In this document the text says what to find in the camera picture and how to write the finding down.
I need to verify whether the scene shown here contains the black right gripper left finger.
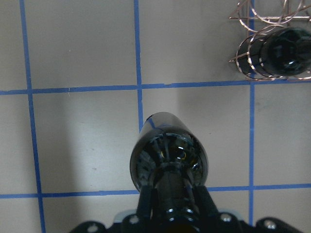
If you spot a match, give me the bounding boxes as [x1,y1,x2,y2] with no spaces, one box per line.
[136,185,153,218]

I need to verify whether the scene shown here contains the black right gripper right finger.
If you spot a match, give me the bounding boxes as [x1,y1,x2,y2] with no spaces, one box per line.
[195,185,219,217]

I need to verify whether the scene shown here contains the dark wine bottle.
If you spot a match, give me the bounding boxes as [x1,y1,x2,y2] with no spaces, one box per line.
[235,27,311,78]
[129,111,209,233]

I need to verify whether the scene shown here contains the copper wire bottle basket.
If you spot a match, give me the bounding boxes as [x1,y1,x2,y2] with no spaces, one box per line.
[229,0,311,81]

